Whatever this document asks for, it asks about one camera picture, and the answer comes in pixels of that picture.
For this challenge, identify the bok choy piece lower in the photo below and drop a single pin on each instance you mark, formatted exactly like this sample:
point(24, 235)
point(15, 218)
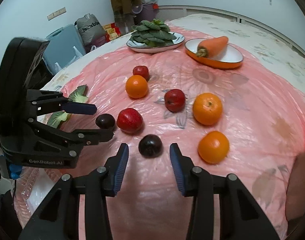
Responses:
point(57, 118)

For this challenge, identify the wall switch panel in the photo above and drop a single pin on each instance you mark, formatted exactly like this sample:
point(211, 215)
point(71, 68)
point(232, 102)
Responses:
point(56, 13)

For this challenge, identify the light blue plastic bin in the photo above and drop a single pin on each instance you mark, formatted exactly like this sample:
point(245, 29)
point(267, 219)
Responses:
point(59, 40)

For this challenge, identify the grey shopping bag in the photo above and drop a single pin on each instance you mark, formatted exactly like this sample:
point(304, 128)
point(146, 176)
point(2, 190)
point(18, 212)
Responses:
point(89, 28)

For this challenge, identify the clear plastic container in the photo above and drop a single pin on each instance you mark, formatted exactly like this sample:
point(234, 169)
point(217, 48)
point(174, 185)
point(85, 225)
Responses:
point(31, 189)

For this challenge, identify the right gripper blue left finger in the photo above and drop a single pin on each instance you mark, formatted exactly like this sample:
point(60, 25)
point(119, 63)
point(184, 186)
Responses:
point(115, 170)

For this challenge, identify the small orange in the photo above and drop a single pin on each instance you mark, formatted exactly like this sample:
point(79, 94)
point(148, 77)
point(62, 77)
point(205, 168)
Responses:
point(136, 87)

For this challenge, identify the red yellow snack boxes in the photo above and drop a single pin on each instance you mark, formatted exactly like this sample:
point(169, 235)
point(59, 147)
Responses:
point(112, 32)

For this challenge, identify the red apple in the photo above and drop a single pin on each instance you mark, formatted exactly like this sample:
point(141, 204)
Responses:
point(129, 120)
point(175, 100)
point(142, 71)

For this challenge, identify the bok choy piece upper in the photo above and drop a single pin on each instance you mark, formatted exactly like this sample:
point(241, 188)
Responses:
point(79, 94)

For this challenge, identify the floral bed quilt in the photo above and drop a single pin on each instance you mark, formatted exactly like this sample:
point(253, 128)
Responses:
point(271, 51)

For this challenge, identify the dark plum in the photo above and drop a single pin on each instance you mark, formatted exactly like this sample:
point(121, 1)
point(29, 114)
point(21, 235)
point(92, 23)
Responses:
point(150, 146)
point(105, 121)

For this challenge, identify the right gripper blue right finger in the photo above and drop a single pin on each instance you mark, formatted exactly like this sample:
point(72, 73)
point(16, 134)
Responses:
point(182, 167)

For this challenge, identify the pile of green leaves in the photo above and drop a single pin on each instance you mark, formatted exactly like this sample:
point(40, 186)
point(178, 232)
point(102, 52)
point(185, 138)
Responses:
point(153, 31)

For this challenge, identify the black copper electric kettle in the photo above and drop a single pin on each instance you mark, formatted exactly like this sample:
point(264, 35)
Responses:
point(295, 201)

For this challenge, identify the bok choy piece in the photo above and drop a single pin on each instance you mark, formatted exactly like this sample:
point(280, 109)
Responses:
point(57, 118)
point(79, 94)

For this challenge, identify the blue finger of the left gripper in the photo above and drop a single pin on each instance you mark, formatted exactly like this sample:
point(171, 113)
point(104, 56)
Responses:
point(79, 108)
point(94, 136)

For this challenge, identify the pink plastic sheet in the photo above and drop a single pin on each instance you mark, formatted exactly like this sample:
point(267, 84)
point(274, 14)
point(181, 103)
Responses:
point(263, 118)

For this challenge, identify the orange oval dish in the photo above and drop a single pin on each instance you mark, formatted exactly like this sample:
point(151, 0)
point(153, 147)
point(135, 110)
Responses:
point(229, 58)

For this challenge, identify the orange carrot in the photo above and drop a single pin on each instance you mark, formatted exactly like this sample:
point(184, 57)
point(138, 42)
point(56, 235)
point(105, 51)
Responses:
point(212, 47)

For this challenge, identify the white plate with greens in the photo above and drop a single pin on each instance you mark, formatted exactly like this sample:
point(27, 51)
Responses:
point(154, 47)

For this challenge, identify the white plastic bag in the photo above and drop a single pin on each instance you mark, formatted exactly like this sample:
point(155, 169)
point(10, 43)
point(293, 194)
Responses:
point(66, 58)

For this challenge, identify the purple storage bin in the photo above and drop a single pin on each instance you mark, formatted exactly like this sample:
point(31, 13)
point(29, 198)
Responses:
point(146, 11)

